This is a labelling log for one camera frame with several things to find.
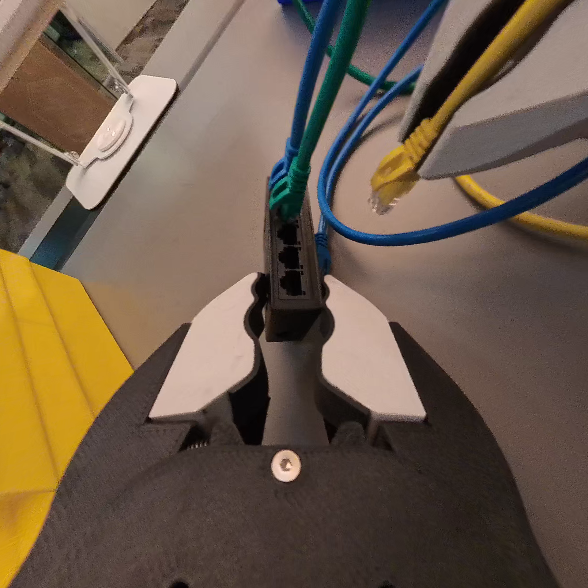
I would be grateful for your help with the dark blue mat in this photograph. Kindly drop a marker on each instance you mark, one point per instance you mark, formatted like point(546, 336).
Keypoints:
point(55, 234)

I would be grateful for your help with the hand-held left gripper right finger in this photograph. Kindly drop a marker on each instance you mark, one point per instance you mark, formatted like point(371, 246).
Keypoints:
point(367, 367)

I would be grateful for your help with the white base acrylic stand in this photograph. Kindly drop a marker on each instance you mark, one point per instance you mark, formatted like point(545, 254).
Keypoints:
point(124, 138)

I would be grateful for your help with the wooden board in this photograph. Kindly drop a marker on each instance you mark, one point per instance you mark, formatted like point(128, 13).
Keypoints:
point(50, 101)

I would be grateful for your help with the yellow plastic bin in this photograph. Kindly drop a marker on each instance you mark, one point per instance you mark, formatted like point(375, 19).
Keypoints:
point(46, 367)

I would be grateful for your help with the black network switch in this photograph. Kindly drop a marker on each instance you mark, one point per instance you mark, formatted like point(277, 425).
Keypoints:
point(294, 312)

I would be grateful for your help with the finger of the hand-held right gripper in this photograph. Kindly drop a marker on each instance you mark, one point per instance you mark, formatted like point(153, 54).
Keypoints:
point(441, 55)
point(528, 124)

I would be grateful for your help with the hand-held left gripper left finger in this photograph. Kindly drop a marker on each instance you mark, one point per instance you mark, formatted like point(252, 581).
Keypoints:
point(216, 358)

